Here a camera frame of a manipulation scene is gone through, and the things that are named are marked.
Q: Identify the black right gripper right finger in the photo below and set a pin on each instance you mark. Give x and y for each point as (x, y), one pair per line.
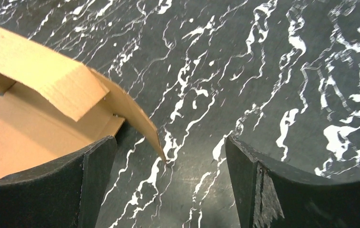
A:
(272, 194)

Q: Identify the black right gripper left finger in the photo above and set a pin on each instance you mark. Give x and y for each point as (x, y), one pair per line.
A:
(63, 193)

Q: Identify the brown cardboard box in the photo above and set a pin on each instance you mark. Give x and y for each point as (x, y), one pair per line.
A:
(52, 105)

